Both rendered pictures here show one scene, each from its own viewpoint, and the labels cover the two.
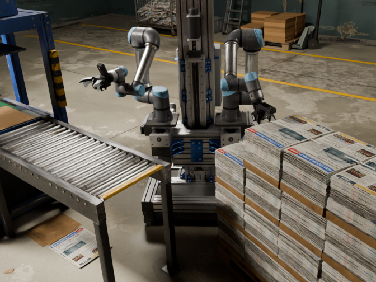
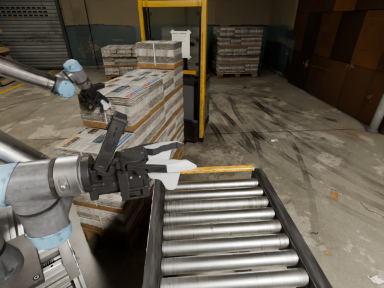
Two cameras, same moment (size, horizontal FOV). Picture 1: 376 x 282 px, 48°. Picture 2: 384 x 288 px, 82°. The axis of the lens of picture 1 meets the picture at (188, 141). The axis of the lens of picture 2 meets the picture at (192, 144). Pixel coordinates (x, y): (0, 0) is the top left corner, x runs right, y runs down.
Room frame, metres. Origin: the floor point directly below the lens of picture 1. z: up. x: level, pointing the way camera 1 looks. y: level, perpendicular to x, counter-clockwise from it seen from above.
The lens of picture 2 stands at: (2.72, 0.87, 1.47)
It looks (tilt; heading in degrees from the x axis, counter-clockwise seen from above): 29 degrees down; 224
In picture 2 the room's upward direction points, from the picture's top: straight up
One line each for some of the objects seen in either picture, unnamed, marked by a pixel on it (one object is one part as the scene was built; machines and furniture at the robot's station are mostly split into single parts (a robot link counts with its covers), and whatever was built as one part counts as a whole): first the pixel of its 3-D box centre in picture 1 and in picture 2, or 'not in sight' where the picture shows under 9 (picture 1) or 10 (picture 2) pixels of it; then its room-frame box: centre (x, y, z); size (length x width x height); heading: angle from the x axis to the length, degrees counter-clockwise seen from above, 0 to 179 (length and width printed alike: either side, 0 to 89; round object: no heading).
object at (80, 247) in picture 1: (81, 245); not in sight; (2.47, 0.81, 0.01); 0.37 x 0.28 x 0.01; 48
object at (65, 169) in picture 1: (83, 161); (229, 262); (2.31, 0.65, 0.77); 0.47 x 0.05 x 0.05; 138
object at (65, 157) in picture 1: (71, 156); not in sight; (2.40, 0.74, 0.77); 0.47 x 0.05 x 0.05; 138
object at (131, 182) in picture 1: (133, 181); (212, 169); (1.99, 0.31, 0.81); 0.43 x 0.03 x 0.02; 138
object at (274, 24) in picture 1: (272, 28); not in sight; (8.68, -1.82, 0.28); 1.20 x 0.83 x 0.57; 48
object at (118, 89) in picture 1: (122, 88); (48, 214); (2.69, 0.42, 1.11); 0.11 x 0.08 x 0.11; 58
